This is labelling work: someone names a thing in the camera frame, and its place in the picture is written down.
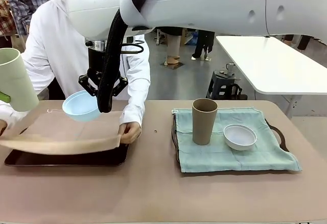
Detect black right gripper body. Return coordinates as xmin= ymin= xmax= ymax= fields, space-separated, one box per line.
xmin=87 ymin=47 xmax=107 ymax=85

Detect light green cup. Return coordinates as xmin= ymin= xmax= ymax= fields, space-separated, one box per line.
xmin=0 ymin=47 xmax=40 ymax=112

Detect light blue bowl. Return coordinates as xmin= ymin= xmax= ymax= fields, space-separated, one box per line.
xmin=62 ymin=90 xmax=100 ymax=122

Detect beige mat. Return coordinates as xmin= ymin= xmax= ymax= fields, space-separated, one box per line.
xmin=0 ymin=110 xmax=124 ymax=156

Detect brown cup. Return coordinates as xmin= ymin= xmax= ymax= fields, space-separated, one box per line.
xmin=192 ymin=98 xmax=219 ymax=146

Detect white bowl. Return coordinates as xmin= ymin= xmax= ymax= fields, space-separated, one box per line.
xmin=223 ymin=123 xmax=258 ymax=151

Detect person's left forearm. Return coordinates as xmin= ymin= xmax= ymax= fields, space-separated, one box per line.
xmin=122 ymin=77 xmax=151 ymax=128

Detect person's right forearm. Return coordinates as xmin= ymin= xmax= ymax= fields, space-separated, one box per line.
xmin=0 ymin=98 xmax=29 ymax=131

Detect dark tray under cloth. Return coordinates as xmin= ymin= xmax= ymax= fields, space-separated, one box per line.
xmin=172 ymin=111 xmax=291 ymax=173

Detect person's right hand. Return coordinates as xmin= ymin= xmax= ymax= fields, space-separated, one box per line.
xmin=0 ymin=119 xmax=9 ymax=136

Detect person's left hand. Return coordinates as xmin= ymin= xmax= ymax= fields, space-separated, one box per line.
xmin=119 ymin=121 xmax=143 ymax=144

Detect person in white hoodie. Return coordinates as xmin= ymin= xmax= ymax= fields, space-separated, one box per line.
xmin=20 ymin=0 xmax=151 ymax=102

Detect flat brown floor plate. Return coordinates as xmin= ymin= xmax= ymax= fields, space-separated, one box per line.
xmin=160 ymin=60 xmax=185 ymax=70

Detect person in black coat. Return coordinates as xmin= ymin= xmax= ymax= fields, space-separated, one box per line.
xmin=159 ymin=26 xmax=185 ymax=64

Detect person in black trousers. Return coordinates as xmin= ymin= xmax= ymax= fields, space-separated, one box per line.
xmin=190 ymin=29 xmax=216 ymax=62

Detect black stool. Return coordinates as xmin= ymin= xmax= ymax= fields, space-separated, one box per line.
xmin=205 ymin=70 xmax=248 ymax=101

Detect metal jug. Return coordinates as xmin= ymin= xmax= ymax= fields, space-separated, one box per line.
xmin=226 ymin=62 xmax=236 ymax=77

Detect teal cloth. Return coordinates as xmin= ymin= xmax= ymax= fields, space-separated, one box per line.
xmin=171 ymin=108 xmax=302 ymax=173

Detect white table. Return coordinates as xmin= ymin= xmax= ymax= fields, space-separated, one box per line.
xmin=215 ymin=35 xmax=327 ymax=119

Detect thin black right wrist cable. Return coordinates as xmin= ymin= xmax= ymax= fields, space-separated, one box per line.
xmin=120 ymin=39 xmax=145 ymax=55

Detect dark brown handled tray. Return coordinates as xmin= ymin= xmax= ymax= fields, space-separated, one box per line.
xmin=4 ymin=142 xmax=128 ymax=167

